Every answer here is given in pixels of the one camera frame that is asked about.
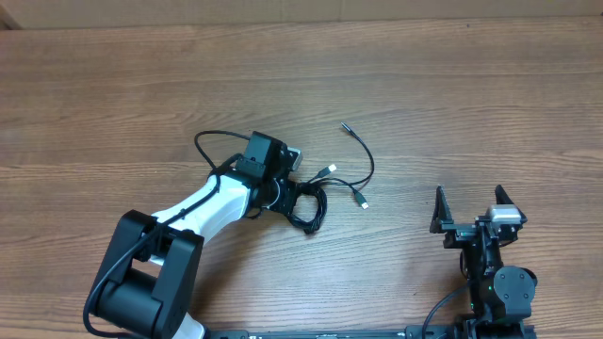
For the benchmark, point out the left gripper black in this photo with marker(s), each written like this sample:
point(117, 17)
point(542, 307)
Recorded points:
point(289, 188)

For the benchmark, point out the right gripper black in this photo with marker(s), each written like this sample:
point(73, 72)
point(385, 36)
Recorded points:
point(458, 233)

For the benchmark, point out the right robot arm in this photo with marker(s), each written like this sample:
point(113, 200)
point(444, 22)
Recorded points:
point(500, 296)

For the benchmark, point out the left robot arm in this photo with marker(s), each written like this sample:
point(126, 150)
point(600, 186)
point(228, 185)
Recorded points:
point(144, 284)

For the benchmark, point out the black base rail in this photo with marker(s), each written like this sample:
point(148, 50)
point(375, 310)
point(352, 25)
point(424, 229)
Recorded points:
point(409, 332)

